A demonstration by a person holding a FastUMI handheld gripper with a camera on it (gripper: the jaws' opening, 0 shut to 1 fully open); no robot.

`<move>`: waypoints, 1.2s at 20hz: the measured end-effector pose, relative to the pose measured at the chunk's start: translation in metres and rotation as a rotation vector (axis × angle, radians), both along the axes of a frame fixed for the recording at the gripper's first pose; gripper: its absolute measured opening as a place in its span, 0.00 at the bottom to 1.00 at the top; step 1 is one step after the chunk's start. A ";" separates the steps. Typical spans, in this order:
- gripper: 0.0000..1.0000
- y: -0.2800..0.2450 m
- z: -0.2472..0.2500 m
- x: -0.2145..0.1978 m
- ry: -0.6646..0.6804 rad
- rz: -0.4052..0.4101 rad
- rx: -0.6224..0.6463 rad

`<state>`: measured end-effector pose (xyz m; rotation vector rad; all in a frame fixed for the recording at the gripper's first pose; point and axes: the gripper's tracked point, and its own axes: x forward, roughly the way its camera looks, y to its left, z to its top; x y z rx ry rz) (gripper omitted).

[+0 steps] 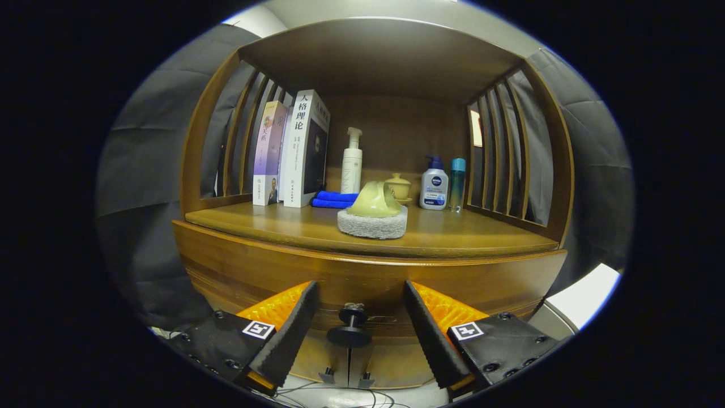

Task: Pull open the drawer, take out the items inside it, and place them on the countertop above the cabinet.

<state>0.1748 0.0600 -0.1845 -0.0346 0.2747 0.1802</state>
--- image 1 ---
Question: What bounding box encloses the brown wooden cabinet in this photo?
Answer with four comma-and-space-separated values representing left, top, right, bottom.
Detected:
172, 17, 575, 392

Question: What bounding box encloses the white table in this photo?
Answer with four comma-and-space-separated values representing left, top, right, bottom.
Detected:
545, 263, 622, 330

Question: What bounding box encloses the purple book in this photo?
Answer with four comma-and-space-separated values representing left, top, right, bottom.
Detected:
253, 100, 289, 207

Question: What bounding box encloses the slim teal bottle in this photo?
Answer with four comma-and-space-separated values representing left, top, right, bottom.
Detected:
450, 158, 467, 213

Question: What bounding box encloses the wooden countertop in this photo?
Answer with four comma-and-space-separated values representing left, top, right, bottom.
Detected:
185, 199, 560, 260

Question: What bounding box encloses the white bottle blue pump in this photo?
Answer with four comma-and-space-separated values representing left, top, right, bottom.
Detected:
420, 155, 449, 211

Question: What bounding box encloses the yellow lidded teacup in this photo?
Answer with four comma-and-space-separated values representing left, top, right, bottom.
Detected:
384, 173, 413, 203

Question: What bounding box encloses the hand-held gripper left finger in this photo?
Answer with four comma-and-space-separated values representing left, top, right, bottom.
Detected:
164, 280, 319, 397

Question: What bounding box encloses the yellow handled scrub brush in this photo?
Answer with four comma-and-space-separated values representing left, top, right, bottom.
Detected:
337, 180, 408, 240

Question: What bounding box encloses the wooden drawer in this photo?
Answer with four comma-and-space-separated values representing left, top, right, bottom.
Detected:
172, 220, 569, 341

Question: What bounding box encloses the wooden cabinet door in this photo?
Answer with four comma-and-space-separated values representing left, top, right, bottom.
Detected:
286, 334, 351, 387
349, 334, 440, 390

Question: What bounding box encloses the blue folded cloth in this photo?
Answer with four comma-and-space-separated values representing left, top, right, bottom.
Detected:
311, 190, 360, 209

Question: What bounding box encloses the black floor cable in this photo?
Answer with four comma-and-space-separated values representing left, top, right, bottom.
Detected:
272, 379, 414, 408

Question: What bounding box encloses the black drawer knob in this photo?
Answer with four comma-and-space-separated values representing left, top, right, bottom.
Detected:
326, 303, 373, 349

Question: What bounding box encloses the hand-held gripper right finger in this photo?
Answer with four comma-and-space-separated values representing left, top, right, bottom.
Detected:
403, 280, 567, 396

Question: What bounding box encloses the thick white book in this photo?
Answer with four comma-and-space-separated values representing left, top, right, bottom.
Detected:
282, 89, 331, 209

